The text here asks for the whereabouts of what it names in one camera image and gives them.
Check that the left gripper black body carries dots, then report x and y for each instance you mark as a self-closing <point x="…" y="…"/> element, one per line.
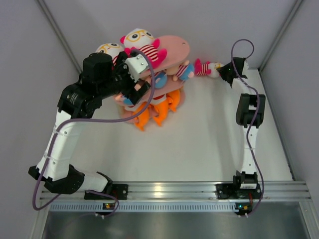
<point x="123" y="82"/>

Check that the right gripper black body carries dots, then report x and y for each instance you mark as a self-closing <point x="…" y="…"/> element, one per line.
<point x="225" y="71"/>

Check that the white pink doll back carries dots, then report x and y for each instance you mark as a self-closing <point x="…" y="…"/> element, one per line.
<point x="207" y="69"/>

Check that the white pink doll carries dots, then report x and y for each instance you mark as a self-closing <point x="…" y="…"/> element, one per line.
<point x="207" y="69"/>
<point x="112" y="49"/>
<point x="144" y="41"/>

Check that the boy doll striped shirt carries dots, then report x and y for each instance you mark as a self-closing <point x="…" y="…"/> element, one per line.
<point x="160" y="79"/>

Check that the orange shrimp plush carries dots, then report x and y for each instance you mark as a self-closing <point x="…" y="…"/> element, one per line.
<point x="162" y="104"/>
<point x="142" y="120"/>

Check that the boy doll black hair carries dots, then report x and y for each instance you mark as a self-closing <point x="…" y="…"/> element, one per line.
<point x="183" y="72"/>

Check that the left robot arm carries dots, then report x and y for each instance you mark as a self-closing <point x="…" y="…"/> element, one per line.
<point x="100" y="78"/>

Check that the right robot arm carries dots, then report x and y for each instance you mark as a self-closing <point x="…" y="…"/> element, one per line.
<point x="249" y="116"/>

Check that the boy doll on middle shelf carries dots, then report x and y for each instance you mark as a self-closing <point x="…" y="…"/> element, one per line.
<point x="123" y="100"/>

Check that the white pink doll on shelf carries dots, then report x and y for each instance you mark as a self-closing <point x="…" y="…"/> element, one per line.
<point x="112" y="49"/>

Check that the pink three-tier toy shelf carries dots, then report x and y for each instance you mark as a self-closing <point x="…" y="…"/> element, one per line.
<point x="177" y="52"/>

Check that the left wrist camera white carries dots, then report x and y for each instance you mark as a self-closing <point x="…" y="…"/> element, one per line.
<point x="136" y="66"/>

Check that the aluminium left frame rail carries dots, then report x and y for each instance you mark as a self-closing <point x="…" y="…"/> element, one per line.
<point x="71" y="106"/>

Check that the aluminium frame rail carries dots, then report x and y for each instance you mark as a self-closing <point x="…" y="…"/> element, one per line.
<point x="274" y="191"/>
<point x="71" y="106"/>

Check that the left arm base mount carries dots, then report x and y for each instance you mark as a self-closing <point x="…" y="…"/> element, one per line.
<point x="107" y="191"/>

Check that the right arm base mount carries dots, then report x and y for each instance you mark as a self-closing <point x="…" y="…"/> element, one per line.
<point x="231" y="191"/>

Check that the aluminium front frame rail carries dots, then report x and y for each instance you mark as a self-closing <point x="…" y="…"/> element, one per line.
<point x="274" y="191"/>

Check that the white slotted cable duct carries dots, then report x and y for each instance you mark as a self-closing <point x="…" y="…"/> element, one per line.
<point x="148" y="207"/>

